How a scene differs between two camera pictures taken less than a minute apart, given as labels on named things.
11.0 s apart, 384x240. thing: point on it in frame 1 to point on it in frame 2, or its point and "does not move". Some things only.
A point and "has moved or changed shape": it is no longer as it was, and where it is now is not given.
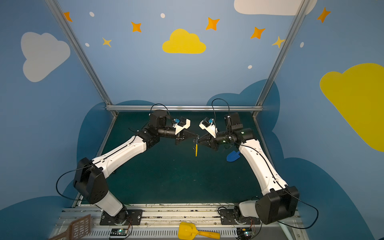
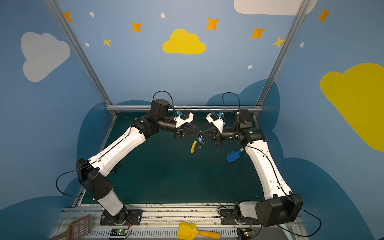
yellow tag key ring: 196,147 has moved or changed shape
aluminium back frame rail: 221,108 does not move
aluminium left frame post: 82,55 does not move
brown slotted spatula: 76,230 does not move
